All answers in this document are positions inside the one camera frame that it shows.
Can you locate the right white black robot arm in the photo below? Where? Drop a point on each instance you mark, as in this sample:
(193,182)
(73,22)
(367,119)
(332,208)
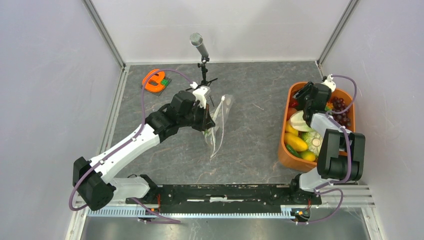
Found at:
(341,155)

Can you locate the yellow lemon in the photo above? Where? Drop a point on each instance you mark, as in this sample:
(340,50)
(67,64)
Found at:
(308,155)

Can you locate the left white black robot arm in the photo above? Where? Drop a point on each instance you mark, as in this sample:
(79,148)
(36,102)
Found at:
(95,179)

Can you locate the red chili pepper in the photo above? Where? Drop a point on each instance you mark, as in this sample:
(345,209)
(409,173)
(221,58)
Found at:
(293,104)

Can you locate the pale green cabbage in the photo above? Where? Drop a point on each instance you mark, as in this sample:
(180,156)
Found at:
(313,140)

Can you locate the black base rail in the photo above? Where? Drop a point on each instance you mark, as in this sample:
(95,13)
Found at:
(249,198)

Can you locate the purple grape bunch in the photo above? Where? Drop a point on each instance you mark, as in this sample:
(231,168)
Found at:
(338,105)

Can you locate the yellow mango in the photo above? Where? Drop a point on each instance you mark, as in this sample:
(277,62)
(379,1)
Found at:
(295,142)

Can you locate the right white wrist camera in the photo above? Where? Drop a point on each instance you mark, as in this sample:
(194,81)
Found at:
(329,82)

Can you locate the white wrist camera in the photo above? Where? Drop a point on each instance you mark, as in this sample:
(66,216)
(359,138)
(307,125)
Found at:
(201,93)
(329,82)

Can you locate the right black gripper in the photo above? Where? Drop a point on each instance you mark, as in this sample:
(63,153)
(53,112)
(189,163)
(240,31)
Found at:
(300,94)

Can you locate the white cable duct strip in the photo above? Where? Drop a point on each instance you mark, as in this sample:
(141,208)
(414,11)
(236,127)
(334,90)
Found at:
(141,213)

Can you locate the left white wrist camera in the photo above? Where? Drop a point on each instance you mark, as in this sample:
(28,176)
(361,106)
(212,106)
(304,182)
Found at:
(201,93)

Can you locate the pink peach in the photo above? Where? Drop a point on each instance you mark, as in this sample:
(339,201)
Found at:
(290,111)

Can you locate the clear dotted zip top bag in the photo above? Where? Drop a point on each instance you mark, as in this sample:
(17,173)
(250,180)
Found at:
(214,136)

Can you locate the green block on dark plate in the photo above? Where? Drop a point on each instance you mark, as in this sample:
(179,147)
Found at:
(165,82)

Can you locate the green cucumber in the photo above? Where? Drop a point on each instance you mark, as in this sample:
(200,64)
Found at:
(292,151)

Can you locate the silver microphone on tripod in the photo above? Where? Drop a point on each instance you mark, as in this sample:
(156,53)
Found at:
(197,41)

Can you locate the small yellow pineapple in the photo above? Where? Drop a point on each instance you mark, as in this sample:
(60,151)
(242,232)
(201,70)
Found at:
(329,107)

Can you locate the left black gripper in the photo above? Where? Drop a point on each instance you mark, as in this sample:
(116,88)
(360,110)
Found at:
(209,122)

